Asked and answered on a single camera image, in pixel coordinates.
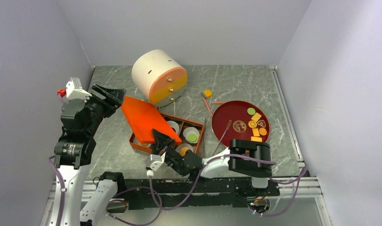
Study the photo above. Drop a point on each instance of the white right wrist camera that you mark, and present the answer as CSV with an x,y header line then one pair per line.
x,y
155,161

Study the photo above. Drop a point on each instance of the white paper cup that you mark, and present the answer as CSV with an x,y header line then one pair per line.
x,y
135,141
174,125
190,130
184,145

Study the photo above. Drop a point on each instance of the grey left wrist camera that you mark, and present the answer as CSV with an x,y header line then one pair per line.
x,y
73,90

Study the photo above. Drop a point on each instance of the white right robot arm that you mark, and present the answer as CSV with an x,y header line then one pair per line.
x,y
245,157

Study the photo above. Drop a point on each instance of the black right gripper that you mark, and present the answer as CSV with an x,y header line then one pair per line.
x,y
161,140

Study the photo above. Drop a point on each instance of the chocolate heart cookie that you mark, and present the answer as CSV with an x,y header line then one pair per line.
x,y
262,123

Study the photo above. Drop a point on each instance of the yellow square cookie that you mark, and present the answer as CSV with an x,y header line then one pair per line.
x,y
256,117

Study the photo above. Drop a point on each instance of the white paper cup front left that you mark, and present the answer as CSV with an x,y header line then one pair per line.
x,y
135,141

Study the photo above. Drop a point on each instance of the white paper cup back middle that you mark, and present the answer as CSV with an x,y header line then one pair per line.
x,y
174,125

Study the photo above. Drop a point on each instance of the red round plate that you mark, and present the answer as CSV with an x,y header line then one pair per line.
x,y
235,110

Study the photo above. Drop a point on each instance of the white round drawer cabinet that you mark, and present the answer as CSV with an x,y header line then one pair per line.
x,y
159,77

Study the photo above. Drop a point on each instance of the white paper cup back right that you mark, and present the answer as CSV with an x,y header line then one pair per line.
x,y
190,130

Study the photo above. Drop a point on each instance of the gold coin emblem cookie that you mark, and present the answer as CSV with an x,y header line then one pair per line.
x,y
239,126

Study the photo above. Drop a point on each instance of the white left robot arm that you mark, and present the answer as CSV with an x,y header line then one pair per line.
x,y
71,160

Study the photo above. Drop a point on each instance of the green round cookie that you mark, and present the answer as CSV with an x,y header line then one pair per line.
x,y
192,138
251,111

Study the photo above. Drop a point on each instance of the silver metal tongs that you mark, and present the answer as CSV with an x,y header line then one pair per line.
x,y
222,137

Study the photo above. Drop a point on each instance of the white paper cup front right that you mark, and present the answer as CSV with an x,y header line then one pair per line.
x,y
184,145

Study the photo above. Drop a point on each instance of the orange rectangular cookie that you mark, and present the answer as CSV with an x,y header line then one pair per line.
x,y
256,139

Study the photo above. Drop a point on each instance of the yellow grey eraser block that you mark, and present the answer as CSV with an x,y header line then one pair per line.
x,y
206,93

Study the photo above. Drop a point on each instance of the orange cookie tin box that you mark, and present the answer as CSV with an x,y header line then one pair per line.
x,y
183,123

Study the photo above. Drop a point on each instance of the orange square cookie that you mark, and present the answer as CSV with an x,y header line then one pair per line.
x,y
256,132

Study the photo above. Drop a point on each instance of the orange tin lid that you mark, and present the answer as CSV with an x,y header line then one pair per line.
x,y
143,117

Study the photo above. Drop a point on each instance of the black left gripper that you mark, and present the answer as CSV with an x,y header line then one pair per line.
x,y
115,96

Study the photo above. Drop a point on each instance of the orange round cookie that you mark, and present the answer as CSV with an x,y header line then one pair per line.
x,y
263,132
183,151

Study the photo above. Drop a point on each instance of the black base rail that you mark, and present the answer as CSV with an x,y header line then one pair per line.
x,y
235,192

